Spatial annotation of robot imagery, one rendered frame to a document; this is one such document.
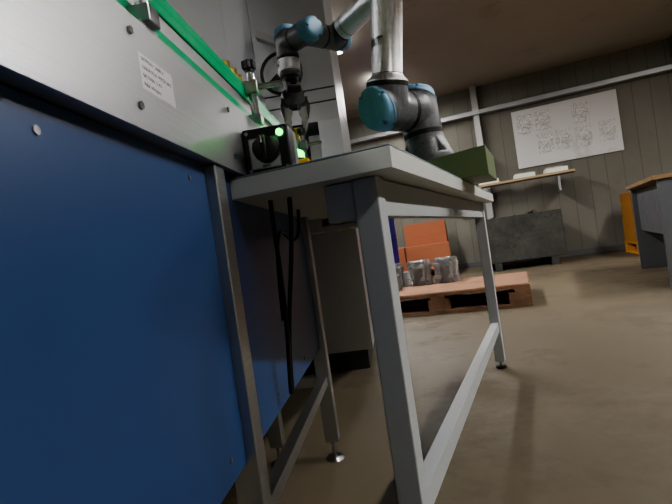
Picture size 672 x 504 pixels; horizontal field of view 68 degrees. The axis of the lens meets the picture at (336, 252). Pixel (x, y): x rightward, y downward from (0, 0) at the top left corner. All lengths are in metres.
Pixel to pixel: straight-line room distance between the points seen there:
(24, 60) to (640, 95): 8.14
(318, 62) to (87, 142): 2.17
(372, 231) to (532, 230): 6.19
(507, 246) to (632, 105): 2.75
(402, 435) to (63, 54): 0.66
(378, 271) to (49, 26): 0.52
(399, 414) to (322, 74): 2.00
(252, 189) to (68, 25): 0.42
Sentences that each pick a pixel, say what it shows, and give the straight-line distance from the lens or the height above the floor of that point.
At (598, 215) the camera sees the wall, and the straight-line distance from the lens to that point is 8.10.
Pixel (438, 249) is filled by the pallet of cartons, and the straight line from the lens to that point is 7.00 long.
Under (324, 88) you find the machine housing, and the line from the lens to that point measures 2.55.
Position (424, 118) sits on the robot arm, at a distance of 1.49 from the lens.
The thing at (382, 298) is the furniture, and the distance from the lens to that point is 0.77.
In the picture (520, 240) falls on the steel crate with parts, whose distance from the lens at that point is 6.89.
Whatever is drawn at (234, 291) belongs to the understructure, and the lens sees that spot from 0.72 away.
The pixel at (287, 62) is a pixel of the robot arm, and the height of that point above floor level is 1.24.
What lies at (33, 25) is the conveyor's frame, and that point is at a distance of 0.43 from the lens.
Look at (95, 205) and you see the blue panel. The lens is 0.47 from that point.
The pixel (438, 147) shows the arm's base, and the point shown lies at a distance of 1.48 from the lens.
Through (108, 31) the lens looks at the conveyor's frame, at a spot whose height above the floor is 0.84.
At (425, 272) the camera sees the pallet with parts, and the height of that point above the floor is 0.28.
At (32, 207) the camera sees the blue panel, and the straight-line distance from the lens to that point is 0.41.
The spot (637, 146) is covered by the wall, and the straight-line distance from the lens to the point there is 8.22.
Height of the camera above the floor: 0.61
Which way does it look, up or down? level
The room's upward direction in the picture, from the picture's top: 8 degrees counter-clockwise
